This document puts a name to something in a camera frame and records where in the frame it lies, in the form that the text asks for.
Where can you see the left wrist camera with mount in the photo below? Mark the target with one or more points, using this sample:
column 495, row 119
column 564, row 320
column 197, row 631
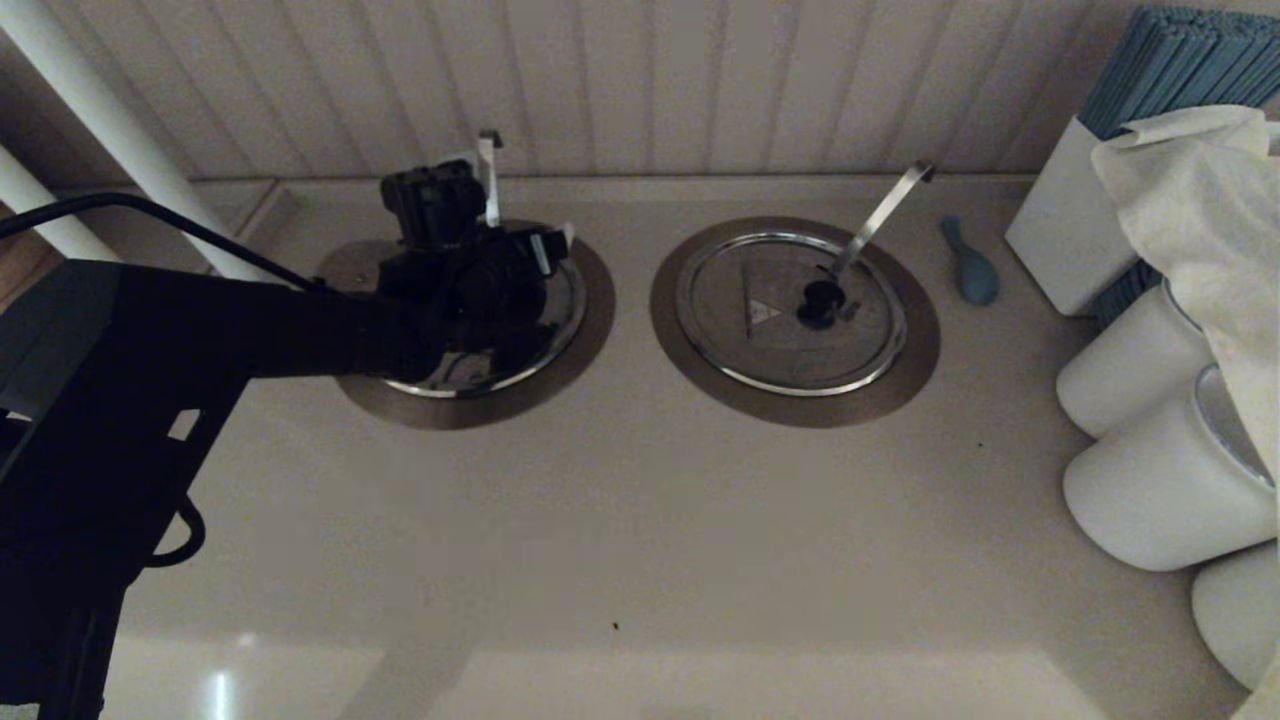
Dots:
column 435, row 205

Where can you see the short white pole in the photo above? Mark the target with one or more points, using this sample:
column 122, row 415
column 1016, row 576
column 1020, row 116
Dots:
column 40, row 210

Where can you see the white rectangular holder box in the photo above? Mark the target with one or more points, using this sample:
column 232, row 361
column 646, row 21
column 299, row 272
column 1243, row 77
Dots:
column 1060, row 230

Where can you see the white cylindrical container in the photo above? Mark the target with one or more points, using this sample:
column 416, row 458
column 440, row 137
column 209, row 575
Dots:
column 1150, row 490
column 1240, row 610
column 1130, row 370

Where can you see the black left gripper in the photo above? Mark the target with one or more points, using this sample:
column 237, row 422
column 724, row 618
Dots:
column 470, row 295

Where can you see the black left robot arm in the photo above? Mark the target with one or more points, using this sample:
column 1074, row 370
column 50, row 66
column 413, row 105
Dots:
column 100, row 450

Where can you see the long white pole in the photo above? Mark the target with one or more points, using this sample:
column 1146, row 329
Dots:
column 100, row 110

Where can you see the small blue spoon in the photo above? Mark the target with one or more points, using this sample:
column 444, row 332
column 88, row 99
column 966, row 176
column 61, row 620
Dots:
column 975, row 275

